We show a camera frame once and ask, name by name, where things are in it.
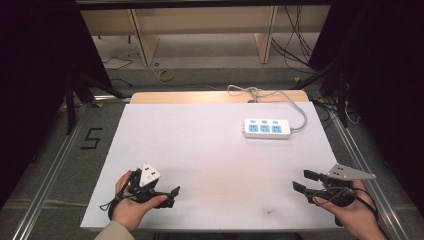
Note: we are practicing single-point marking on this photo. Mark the black curtain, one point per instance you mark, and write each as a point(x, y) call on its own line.
point(36, 83)
point(386, 83)

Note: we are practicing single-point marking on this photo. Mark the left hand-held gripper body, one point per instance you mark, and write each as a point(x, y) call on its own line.
point(146, 176)

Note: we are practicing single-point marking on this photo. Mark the white board sheet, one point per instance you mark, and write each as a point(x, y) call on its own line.
point(213, 160)

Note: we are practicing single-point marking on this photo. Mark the person's right hand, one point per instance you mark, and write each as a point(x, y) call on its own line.
point(350, 211)

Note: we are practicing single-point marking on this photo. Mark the aluminium floor rail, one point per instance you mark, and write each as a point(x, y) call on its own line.
point(50, 173)
point(370, 186)

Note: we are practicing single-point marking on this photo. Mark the beige wooden desk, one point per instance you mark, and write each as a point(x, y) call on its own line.
point(206, 20)

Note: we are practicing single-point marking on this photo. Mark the white blue power strip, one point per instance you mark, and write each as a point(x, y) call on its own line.
point(266, 128)

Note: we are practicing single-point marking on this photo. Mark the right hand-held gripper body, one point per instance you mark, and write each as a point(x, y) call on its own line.
point(336, 186)

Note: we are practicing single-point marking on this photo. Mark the yellow tape roll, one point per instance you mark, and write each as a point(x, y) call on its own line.
point(166, 75)

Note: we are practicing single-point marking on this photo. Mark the black metal stand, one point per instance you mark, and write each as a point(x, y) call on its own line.
point(75, 96)
point(335, 83)

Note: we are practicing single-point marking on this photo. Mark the person's left hand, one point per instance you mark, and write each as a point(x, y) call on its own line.
point(131, 208)

